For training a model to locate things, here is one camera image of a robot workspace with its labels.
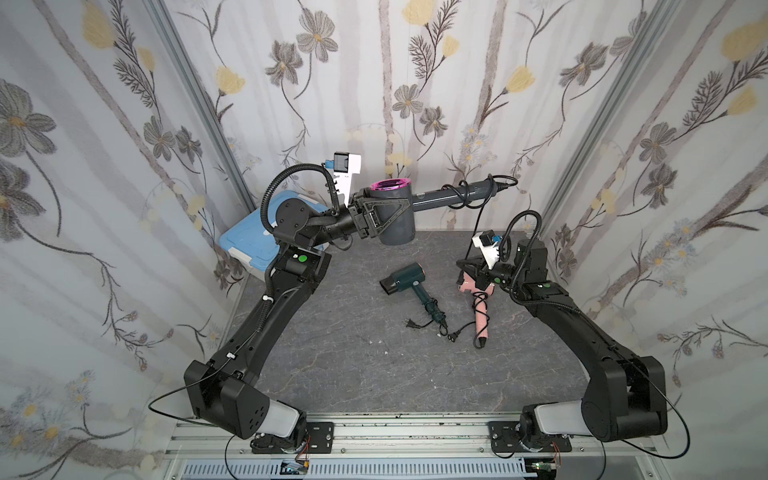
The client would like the dark green hair dryer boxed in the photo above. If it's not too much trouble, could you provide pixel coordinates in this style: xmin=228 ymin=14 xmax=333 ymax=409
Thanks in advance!
xmin=379 ymin=263 xmax=457 ymax=342

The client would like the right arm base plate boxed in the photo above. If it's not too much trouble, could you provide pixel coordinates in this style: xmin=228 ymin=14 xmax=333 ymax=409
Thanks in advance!
xmin=487 ymin=421 xmax=573 ymax=456

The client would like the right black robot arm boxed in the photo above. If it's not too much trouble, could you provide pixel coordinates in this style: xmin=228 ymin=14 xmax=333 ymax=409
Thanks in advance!
xmin=456 ymin=230 xmax=668 ymax=450

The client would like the blue lidded storage box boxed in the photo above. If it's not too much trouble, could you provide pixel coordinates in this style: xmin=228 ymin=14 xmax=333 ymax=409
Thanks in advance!
xmin=218 ymin=190 xmax=328 ymax=280

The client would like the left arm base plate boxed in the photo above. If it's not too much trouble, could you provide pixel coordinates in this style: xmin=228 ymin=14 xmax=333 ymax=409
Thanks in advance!
xmin=250 ymin=422 xmax=336 ymax=455

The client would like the black hair dryer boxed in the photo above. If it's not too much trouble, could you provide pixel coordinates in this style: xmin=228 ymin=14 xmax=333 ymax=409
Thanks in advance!
xmin=358 ymin=174 xmax=518 ymax=246

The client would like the pink hair dryer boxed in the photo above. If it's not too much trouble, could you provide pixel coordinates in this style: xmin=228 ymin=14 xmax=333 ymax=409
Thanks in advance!
xmin=459 ymin=272 xmax=494 ymax=350

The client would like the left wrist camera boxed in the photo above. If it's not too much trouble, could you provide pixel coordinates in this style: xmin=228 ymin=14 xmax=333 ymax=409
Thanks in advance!
xmin=325 ymin=152 xmax=362 ymax=206

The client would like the aluminium mounting rail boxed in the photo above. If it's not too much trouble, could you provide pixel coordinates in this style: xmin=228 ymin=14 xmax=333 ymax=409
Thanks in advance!
xmin=158 ymin=413 xmax=670 ymax=479

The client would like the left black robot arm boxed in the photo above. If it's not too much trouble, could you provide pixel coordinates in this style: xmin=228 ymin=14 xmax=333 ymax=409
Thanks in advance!
xmin=184 ymin=164 xmax=411 ymax=452

